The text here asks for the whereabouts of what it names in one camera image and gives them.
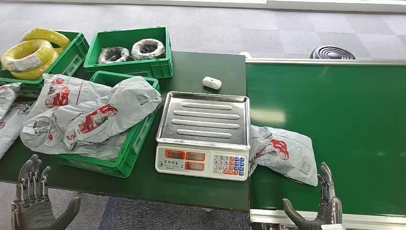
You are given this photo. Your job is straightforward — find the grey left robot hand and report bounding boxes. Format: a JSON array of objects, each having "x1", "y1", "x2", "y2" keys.
[{"x1": 11, "y1": 154, "x2": 81, "y2": 230}]

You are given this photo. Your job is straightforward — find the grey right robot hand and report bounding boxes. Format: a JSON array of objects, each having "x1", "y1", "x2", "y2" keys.
[{"x1": 282, "y1": 162, "x2": 343, "y2": 230}]

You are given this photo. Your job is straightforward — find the green conveyor belt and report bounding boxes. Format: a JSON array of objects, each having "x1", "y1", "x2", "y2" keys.
[{"x1": 246, "y1": 58, "x2": 406, "y2": 230}]

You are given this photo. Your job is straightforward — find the large grey mailer bag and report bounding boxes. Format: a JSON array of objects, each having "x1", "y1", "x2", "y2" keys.
[{"x1": 20, "y1": 73, "x2": 131, "y2": 162}]

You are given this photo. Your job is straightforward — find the green plastic crate with mailers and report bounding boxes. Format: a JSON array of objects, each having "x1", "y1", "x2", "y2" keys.
[{"x1": 57, "y1": 70, "x2": 160, "y2": 179}]

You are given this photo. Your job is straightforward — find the white electronic weighing scale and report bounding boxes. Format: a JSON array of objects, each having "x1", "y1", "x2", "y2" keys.
[{"x1": 155, "y1": 91, "x2": 252, "y2": 182}]

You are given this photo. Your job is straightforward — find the black round ribbed base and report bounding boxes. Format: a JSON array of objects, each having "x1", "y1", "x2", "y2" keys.
[{"x1": 310, "y1": 45, "x2": 357, "y2": 60}]

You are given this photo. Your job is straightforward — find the green plastic crate yellow coils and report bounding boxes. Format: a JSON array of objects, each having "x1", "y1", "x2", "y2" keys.
[{"x1": 0, "y1": 30, "x2": 90, "y2": 98}]

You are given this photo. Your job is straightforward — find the small white rounded device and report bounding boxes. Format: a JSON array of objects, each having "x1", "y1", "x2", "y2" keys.
[{"x1": 202, "y1": 76, "x2": 222, "y2": 91}]

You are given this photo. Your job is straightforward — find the dark green table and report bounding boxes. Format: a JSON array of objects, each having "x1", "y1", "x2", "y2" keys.
[{"x1": 0, "y1": 50, "x2": 251, "y2": 213}]

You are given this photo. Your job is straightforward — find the dark wrapped wire coil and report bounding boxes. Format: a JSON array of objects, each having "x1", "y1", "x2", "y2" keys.
[{"x1": 97, "y1": 46, "x2": 132, "y2": 65}]

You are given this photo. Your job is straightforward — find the green plastic crate wire coils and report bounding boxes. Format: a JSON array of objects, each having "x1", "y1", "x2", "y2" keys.
[{"x1": 83, "y1": 26, "x2": 173, "y2": 80}]

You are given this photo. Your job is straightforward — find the pale wrapped wire coil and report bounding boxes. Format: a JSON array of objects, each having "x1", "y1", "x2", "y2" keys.
[{"x1": 131, "y1": 38, "x2": 166, "y2": 61}]

